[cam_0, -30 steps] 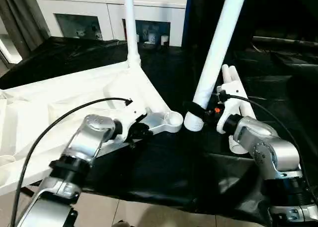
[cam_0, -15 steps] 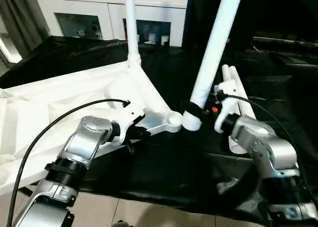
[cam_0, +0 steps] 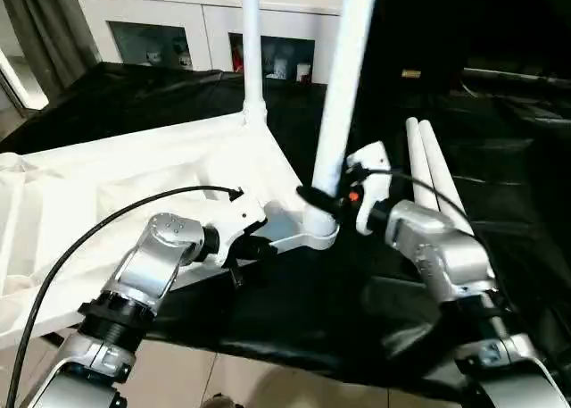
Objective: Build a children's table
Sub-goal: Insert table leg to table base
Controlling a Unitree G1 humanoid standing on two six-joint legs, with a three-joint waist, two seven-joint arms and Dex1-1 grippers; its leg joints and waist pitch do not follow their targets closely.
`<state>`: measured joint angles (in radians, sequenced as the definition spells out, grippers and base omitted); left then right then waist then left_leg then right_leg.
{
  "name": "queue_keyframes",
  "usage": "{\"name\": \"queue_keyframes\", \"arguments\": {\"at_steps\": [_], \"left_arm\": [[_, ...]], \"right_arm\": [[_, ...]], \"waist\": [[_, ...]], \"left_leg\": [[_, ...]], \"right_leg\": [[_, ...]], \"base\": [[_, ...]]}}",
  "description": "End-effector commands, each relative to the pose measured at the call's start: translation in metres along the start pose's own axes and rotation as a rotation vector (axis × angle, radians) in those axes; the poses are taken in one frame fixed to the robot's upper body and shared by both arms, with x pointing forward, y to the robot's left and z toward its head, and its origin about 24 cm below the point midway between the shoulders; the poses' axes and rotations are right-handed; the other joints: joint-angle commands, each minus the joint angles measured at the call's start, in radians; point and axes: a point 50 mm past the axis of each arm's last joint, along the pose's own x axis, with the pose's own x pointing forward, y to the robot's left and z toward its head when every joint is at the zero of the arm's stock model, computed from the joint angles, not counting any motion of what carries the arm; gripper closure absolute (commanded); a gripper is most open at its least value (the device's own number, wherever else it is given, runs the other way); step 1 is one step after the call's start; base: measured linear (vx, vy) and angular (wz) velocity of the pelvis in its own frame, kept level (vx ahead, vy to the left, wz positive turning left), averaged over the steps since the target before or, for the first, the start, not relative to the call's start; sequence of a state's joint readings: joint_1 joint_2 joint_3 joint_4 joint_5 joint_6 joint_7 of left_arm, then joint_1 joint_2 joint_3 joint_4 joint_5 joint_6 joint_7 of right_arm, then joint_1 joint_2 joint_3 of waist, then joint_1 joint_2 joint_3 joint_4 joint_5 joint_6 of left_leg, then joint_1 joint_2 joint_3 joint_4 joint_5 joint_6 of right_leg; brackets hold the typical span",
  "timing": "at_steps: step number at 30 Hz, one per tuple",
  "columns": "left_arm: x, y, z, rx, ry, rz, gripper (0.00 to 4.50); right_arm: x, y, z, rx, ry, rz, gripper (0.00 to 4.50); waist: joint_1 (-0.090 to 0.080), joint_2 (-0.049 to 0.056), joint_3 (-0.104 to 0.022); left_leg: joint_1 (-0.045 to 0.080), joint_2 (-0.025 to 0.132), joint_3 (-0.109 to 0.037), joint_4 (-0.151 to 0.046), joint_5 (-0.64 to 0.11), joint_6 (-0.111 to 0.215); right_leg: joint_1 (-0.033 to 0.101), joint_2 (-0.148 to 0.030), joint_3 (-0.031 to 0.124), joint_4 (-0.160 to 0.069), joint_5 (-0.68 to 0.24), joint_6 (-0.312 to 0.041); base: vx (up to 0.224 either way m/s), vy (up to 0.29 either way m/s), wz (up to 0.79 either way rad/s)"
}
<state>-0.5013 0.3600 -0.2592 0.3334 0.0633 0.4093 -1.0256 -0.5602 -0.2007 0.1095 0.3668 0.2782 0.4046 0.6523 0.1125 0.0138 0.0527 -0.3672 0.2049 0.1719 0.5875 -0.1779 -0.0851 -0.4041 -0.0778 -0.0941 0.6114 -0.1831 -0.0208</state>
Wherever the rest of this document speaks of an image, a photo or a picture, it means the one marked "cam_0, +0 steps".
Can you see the grey curtain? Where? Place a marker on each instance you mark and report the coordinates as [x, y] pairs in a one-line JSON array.
[[44, 33]]

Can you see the white plastic table leg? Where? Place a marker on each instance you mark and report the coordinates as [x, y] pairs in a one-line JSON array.
[[343, 91], [421, 167], [441, 180], [252, 46]]

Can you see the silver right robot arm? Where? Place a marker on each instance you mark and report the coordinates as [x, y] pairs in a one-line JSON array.
[[446, 256]]

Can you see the black plastic mat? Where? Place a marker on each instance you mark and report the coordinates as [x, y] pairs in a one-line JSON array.
[[290, 305]]

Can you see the white plastic table top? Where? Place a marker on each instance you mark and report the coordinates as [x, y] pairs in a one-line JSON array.
[[111, 189]]

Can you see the red bottle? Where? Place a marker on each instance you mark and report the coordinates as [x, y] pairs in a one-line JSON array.
[[237, 60]]

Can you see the dark metal rail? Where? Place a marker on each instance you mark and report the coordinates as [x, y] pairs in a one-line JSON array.
[[517, 75]]

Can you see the small tan label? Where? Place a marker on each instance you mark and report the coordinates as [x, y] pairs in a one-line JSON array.
[[410, 73]]

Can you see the white sideboard cabinet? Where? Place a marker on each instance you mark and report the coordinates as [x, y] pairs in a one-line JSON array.
[[201, 10]]

